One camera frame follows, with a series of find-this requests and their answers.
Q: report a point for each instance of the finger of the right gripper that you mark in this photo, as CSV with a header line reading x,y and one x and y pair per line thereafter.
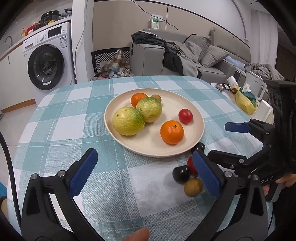
x,y
242,166
240,127

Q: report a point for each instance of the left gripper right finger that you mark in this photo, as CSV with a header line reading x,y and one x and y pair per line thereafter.
x,y
239,212

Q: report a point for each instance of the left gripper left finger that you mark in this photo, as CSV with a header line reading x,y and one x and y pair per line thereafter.
x,y
39,219

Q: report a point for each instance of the red tomato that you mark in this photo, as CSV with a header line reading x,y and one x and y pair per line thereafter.
x,y
185,116
191,166

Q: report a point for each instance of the orange mandarin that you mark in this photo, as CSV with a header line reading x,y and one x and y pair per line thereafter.
x,y
172,132

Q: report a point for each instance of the brown longan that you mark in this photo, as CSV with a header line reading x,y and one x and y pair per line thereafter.
x,y
157,97
193,187

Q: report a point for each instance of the green yellow fruit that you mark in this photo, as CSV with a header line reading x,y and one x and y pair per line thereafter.
x,y
150,108
128,121

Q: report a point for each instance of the person's right hand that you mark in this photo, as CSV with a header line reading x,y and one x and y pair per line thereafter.
x,y
288,180

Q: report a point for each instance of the person's left hand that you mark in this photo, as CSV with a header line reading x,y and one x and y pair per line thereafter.
x,y
140,235

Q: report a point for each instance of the yellow bag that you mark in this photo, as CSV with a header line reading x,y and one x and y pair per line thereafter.
x,y
246,101

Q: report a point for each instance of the dark plum left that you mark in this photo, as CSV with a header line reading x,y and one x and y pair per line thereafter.
x,y
181,174

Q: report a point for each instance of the teal checked tablecloth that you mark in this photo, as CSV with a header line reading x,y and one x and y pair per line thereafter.
x,y
125,191

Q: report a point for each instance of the grey sofa cushion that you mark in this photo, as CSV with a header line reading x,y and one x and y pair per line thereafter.
x,y
213,55

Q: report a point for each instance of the cream round plate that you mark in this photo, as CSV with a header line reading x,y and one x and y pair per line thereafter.
x,y
148,142

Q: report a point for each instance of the green yellow fruit on plate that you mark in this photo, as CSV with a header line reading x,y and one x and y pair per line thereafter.
x,y
150,108

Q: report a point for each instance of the dark clothes on sofa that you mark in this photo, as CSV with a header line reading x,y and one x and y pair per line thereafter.
x,y
152,55

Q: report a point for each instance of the small orange at plate back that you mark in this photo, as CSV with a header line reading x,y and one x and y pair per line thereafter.
x,y
136,98

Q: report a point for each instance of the grey sofa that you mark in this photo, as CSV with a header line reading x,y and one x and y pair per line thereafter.
x,y
234,63

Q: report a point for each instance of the plaid cloth in basket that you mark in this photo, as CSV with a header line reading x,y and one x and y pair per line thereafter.
x,y
115,68

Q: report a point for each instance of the white washing machine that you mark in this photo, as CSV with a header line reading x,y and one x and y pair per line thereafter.
x,y
49,60

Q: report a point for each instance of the black laundry basket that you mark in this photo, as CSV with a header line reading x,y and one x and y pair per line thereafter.
x,y
102,56

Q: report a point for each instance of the white wall socket device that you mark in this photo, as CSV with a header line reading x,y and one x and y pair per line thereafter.
x,y
154,21

